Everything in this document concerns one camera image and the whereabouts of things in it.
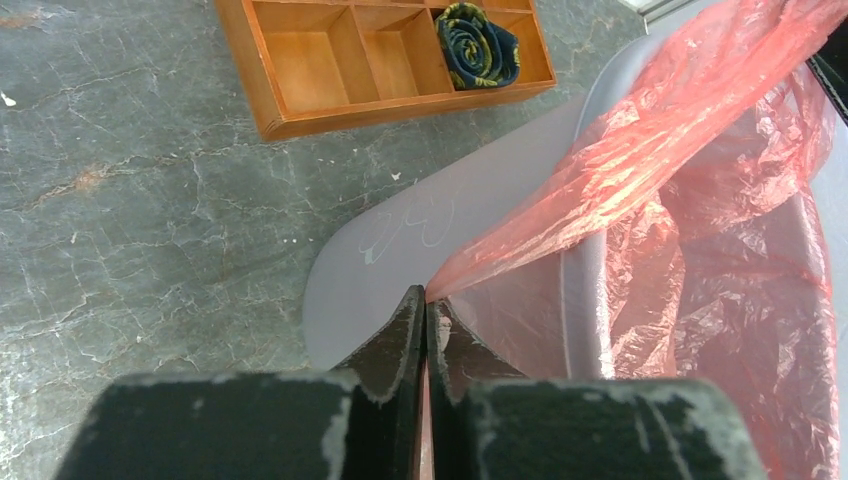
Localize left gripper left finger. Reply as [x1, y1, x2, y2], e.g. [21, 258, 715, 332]
[56, 286, 425, 479]

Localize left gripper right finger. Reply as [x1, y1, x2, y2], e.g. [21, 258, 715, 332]
[426, 301, 766, 479]

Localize orange compartment tray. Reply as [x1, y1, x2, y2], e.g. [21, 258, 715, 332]
[216, 1, 556, 142]

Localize red plastic trash bag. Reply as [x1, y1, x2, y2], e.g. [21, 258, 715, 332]
[426, 1, 847, 479]

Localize grey trash bin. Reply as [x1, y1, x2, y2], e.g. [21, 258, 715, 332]
[301, 26, 848, 382]

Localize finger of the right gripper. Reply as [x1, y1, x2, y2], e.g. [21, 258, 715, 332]
[807, 29, 848, 123]

